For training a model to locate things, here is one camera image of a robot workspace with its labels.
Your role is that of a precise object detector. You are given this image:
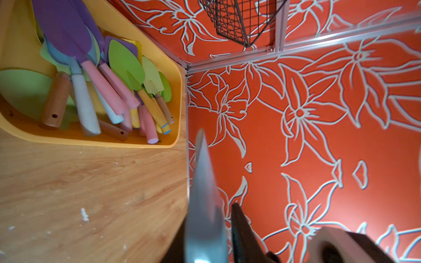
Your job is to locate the black wire wall basket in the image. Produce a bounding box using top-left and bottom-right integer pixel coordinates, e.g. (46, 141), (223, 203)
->
(199, 0), (287, 48)

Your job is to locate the purple shovel pink handle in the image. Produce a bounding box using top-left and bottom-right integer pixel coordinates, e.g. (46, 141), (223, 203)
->
(70, 1), (140, 115)
(32, 0), (129, 115)

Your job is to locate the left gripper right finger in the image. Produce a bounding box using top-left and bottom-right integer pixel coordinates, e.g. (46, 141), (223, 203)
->
(231, 203), (280, 263)

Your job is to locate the green shovel brown wooden handle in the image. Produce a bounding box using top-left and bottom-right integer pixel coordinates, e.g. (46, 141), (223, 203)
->
(1, 69), (78, 129)

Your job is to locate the blue shovel white handle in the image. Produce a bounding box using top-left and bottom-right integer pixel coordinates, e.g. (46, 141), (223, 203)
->
(45, 38), (101, 137)

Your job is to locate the green shovel yellow handle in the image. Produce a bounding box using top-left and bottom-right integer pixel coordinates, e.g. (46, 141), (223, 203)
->
(108, 39), (171, 134)

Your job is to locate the yellow plastic storage box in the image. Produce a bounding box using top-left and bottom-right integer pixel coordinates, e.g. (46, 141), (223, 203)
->
(1, 1), (186, 149)

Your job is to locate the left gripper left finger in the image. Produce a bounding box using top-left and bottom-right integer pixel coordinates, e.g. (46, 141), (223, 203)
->
(184, 129), (229, 263)

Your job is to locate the light green shovel wooden handle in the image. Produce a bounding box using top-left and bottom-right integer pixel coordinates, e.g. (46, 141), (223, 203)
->
(141, 56), (174, 124)

